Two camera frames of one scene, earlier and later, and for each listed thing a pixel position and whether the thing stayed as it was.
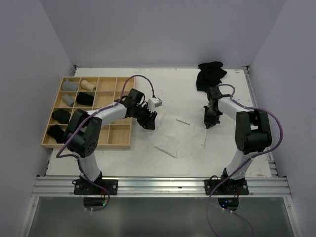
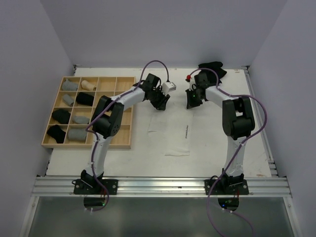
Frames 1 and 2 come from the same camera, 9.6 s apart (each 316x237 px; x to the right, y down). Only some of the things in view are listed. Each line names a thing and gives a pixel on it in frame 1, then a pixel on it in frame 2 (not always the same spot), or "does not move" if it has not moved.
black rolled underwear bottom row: [56, 132] does not move
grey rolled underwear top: [69, 86] does not move
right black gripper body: [215, 110] → [197, 88]
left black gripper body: [140, 112] → [156, 94]
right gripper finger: [211, 118] → [192, 100]
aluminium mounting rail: [161, 186] does not move
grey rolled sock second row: [69, 99] does not move
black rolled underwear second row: [85, 99] does not move
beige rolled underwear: [87, 85] does not move
